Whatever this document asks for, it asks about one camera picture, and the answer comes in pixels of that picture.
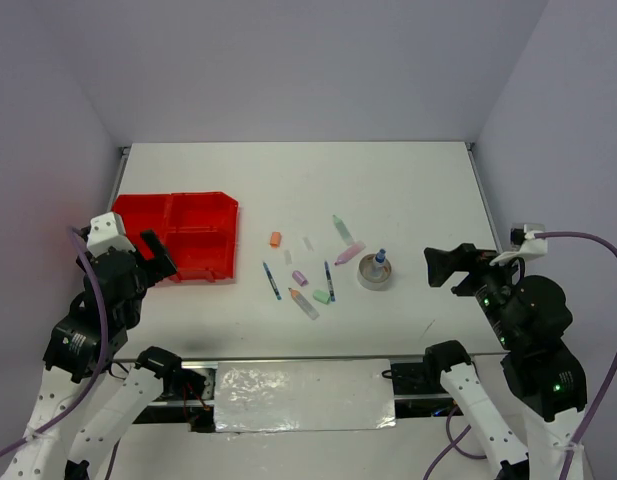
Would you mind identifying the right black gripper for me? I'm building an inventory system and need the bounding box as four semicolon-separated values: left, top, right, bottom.
423;237;529;345

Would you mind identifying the blue cap glue bottle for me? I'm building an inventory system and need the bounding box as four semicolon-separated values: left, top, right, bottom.
370;248;386;279

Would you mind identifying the large clear tape roll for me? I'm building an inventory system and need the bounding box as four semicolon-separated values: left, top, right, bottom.
357;253;392;291

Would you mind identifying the orange highlighter cap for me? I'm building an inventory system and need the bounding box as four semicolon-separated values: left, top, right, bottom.
269;231;282;248

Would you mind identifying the orange highlighter pen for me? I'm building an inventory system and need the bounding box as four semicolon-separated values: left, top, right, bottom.
288;288;319;320

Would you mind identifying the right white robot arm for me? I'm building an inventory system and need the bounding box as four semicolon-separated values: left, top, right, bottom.
422;243;587;479

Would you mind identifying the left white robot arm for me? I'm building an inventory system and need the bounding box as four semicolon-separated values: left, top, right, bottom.
0;226;184;479

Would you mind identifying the red compartment storage bin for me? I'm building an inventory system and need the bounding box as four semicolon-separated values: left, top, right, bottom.
112;192;239;283

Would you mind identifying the pink highlighter pen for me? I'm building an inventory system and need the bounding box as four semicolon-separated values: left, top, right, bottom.
334;241;366;265

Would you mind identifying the green highlighter pen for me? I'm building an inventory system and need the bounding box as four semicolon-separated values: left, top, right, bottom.
332;215;355;246

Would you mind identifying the right blue gel pen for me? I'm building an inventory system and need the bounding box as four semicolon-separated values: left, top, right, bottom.
324;261;336;302

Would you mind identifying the blue gel pen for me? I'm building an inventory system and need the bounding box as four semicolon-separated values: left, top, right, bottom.
262;262;282;300
324;261;336;302

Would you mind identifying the left blue gel pen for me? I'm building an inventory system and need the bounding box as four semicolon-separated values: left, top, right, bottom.
262;262;282;300

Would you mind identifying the green highlighter cap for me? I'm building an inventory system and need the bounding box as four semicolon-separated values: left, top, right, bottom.
313;290;331;305

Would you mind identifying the purple highlighter cap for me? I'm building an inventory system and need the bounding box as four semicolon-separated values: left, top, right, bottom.
292;270;308;286

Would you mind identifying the right clear pen cap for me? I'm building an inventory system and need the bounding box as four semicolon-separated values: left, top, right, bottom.
303;236;314;251

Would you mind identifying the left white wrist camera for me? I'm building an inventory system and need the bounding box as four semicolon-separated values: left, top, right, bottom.
86;211;132;257

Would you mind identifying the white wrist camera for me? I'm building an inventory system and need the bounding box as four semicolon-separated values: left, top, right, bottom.
86;211;132;257
489;223;548;266

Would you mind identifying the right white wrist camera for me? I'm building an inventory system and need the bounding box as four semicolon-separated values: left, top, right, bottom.
489;223;548;266

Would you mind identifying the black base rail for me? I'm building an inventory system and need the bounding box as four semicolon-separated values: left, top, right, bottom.
132;355;489;434

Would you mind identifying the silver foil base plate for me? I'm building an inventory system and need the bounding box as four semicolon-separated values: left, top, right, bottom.
214;359;396;433

